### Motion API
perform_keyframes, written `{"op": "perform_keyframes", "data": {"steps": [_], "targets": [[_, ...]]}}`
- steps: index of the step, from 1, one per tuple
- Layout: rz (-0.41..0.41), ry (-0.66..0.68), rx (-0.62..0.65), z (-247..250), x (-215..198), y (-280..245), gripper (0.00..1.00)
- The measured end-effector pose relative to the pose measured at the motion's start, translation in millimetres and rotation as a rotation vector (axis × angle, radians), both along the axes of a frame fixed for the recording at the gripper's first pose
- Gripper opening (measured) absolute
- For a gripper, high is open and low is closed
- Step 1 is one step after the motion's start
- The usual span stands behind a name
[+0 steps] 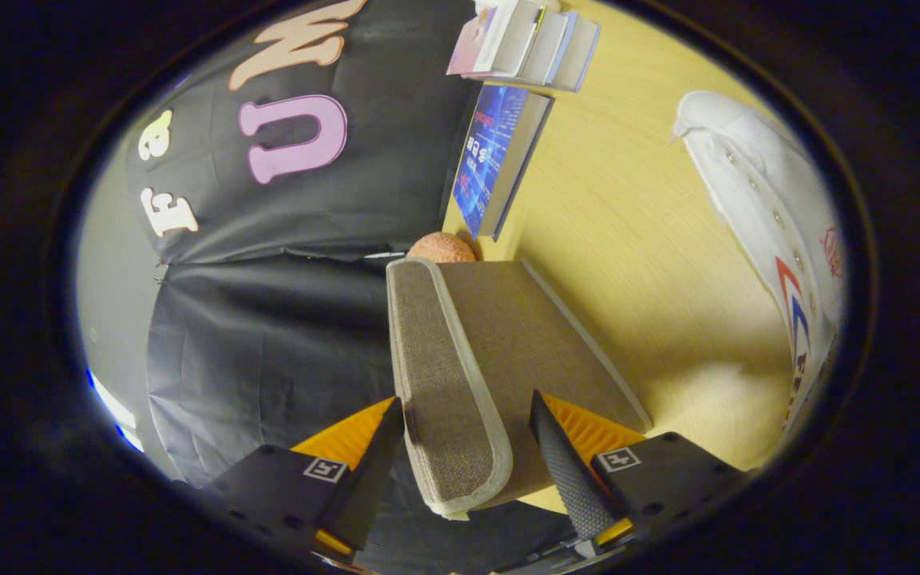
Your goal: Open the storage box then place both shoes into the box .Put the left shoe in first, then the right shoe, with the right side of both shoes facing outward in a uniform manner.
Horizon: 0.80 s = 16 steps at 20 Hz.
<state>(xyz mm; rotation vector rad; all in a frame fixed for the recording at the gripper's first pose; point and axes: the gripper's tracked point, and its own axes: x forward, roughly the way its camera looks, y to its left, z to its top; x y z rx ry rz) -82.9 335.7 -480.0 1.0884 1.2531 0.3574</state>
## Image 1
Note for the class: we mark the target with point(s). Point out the white shoe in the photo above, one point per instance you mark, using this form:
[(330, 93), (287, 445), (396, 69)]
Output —
[(755, 184)]

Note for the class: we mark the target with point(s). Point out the blue cover book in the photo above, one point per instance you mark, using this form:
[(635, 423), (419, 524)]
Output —
[(492, 152)]

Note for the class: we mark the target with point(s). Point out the pink cover book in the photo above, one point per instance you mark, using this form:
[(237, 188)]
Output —
[(500, 36)]

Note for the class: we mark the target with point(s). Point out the beige fabric storage box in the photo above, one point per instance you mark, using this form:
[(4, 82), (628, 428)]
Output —
[(508, 335)]

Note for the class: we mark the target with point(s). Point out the orange sponge ball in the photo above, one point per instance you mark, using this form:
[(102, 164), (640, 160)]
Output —
[(440, 247)]

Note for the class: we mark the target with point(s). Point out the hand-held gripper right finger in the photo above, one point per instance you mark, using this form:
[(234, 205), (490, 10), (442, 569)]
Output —
[(564, 471)]

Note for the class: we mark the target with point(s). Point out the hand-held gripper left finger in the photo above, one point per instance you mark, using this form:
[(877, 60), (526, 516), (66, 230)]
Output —
[(376, 471)]

